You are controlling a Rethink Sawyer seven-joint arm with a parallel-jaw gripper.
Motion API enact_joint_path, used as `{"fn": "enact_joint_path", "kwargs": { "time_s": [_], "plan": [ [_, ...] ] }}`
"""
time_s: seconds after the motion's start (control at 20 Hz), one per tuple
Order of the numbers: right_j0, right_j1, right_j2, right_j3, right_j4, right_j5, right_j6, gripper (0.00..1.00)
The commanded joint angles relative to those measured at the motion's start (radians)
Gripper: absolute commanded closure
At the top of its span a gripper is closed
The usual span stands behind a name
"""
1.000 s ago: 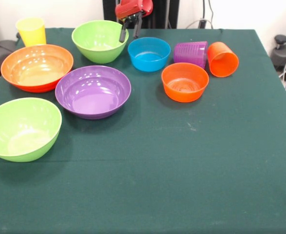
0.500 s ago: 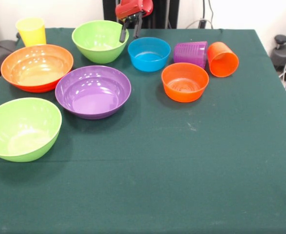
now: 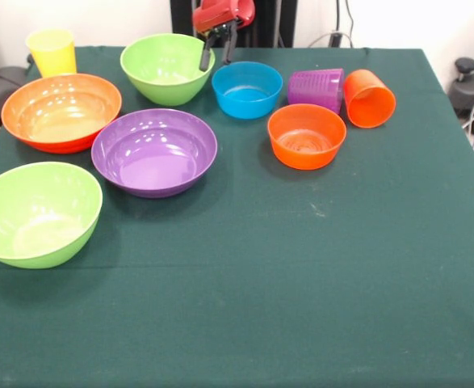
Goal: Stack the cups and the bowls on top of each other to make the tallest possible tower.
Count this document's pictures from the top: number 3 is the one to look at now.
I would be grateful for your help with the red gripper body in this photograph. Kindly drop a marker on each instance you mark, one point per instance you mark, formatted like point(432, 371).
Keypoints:
point(220, 15)

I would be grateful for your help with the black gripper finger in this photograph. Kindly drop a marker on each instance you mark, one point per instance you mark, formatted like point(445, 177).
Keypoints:
point(229, 46)
point(206, 56)

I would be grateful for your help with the lime green plastic bowl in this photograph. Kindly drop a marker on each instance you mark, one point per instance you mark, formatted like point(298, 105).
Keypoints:
point(39, 218)
point(164, 85)

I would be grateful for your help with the blue plastic bowl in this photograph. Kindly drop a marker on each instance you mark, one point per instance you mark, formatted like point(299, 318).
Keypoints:
point(245, 101)

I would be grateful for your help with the purple plastic cup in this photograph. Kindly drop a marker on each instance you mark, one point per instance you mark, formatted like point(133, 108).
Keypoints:
point(315, 89)

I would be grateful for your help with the small orange plastic bowl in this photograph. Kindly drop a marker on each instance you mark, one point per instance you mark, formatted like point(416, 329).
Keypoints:
point(307, 141)

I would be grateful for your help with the orange plastic cup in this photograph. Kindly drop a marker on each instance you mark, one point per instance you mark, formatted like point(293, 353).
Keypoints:
point(367, 101)

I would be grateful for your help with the wide orange plastic bowl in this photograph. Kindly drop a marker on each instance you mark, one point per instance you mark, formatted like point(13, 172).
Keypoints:
point(59, 117)

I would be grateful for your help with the black clamp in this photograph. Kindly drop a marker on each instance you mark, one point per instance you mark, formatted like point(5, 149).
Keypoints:
point(335, 40)

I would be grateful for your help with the purple plastic bowl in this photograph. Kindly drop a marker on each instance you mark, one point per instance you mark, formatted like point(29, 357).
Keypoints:
point(152, 161)

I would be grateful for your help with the yellow plastic cup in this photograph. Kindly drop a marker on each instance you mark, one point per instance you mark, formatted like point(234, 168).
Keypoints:
point(55, 56)

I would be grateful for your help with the black office chair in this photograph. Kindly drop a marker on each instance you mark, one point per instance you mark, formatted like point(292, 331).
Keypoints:
point(2, 87)

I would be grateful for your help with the dark green tablecloth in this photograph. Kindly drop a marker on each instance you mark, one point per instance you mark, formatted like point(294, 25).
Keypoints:
point(261, 283)

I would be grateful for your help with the black stand with knob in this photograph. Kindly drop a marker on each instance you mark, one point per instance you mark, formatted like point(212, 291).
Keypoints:
point(468, 87)

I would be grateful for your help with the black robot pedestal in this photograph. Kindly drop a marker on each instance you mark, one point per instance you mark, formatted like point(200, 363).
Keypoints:
point(269, 24)

